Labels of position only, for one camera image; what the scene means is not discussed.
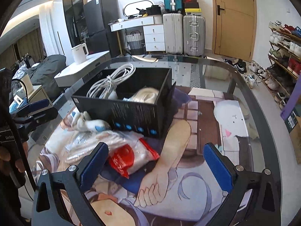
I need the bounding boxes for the white plush toy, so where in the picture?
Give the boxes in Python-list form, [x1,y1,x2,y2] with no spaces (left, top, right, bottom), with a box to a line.
[66,111,111,133]

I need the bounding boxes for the bagged white rope bundle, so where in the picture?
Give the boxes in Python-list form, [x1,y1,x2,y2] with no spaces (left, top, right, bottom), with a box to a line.
[59,130,142,167]

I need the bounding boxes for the white charging cable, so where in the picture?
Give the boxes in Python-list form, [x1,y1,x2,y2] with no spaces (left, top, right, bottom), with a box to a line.
[86,63,136,100]

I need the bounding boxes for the red and white packet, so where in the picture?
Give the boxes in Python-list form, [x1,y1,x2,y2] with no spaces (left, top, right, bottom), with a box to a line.
[108,138,160,179]

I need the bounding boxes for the black cardboard box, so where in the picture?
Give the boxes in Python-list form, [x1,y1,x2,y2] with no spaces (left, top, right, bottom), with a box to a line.
[72,68,175,138]

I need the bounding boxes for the person's left hand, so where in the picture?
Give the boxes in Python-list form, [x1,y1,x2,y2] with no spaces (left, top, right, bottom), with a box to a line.
[0,141,29,176]

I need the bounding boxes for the dark grey beanbag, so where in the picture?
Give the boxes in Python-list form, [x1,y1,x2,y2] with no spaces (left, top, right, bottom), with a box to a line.
[26,55,66,102]

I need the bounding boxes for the white grey side table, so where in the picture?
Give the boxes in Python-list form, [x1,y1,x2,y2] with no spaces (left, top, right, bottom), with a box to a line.
[54,50,111,88]

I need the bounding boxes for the white electric kettle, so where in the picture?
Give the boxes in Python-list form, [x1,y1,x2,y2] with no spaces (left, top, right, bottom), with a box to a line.
[71,43,89,64]

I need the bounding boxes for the anime print table mat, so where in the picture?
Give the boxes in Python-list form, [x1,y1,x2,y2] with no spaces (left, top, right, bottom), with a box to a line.
[33,88,254,225]

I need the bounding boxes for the brown cardboard box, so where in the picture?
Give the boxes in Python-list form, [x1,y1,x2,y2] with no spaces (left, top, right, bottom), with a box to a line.
[285,109,301,165]

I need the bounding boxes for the purple paper bag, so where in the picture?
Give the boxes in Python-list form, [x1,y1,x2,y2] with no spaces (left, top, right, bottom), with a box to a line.
[280,76,301,120]

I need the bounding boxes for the dark glass cabinet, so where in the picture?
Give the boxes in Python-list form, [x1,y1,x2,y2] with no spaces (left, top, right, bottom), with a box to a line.
[63,0,91,48]

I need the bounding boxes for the black refrigerator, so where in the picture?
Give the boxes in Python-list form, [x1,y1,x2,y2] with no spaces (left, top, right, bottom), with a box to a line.
[84,0,120,58]

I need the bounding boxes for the striped basket bag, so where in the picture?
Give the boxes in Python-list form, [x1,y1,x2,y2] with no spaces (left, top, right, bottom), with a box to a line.
[125,31,145,55]

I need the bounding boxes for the wooden shoe rack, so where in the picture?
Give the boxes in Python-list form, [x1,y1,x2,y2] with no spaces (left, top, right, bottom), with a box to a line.
[264,21,300,109]

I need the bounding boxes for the white drawer unit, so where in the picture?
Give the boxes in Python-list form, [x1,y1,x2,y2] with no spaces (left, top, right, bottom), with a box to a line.
[143,24,165,52]

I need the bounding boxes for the oval vanity mirror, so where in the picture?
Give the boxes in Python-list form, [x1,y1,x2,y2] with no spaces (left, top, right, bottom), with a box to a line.
[122,0,154,17]

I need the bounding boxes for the white dressing desk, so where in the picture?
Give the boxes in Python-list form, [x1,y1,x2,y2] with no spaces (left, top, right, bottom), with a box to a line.
[109,15,163,32]

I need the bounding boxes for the white suitcase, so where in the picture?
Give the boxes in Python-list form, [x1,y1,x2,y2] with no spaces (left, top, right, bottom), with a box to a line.
[163,13,184,54]

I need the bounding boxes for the silver suitcase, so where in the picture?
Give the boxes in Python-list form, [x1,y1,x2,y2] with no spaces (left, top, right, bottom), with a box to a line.
[183,15,206,57]

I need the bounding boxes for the stacked shoe boxes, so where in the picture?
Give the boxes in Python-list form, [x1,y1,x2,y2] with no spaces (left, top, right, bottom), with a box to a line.
[183,0,201,16]

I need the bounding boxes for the wooden door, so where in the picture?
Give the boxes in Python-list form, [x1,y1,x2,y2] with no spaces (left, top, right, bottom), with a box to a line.
[212,0,257,61]

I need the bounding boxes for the black cable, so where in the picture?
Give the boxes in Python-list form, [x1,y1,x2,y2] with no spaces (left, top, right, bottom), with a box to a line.
[11,78,29,104]

